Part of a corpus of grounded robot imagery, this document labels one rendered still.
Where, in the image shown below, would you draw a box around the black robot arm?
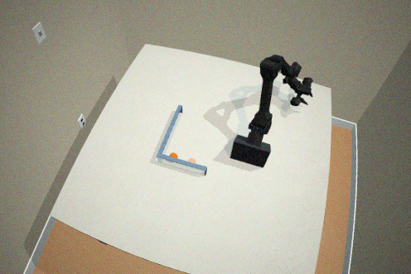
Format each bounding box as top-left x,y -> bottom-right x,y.
246,55 -> 312,147

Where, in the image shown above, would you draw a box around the clear l-shaped low walls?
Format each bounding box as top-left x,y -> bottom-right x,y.
157,107 -> 206,175

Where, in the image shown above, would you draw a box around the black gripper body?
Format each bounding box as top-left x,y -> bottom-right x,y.
290,77 -> 313,106

